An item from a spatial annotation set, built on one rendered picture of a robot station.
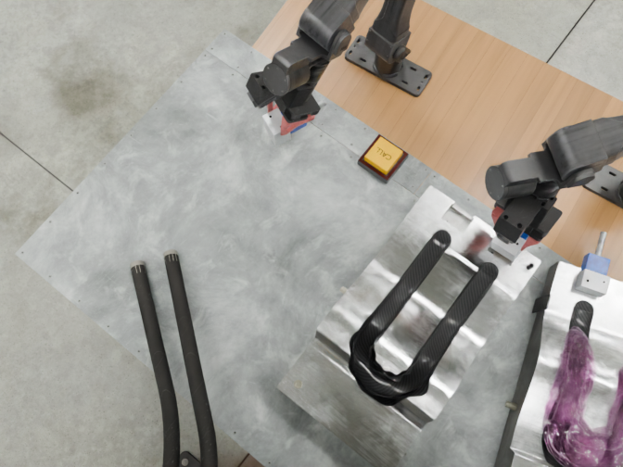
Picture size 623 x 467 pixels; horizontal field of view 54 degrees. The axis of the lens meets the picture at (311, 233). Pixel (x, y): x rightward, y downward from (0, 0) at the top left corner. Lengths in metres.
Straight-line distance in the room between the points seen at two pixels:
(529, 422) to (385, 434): 0.26
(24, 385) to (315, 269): 1.28
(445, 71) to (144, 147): 0.71
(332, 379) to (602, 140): 0.62
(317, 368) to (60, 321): 1.26
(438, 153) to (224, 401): 0.69
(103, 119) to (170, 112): 1.02
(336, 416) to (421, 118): 0.68
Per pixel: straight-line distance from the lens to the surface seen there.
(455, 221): 1.28
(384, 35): 1.33
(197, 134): 1.43
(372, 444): 1.20
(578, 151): 1.00
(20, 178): 2.49
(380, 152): 1.34
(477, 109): 1.46
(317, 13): 1.07
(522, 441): 1.23
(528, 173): 1.01
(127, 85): 2.51
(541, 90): 1.52
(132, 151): 1.45
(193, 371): 1.20
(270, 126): 1.24
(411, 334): 1.16
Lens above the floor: 2.06
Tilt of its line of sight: 73 degrees down
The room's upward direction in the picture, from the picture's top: 7 degrees counter-clockwise
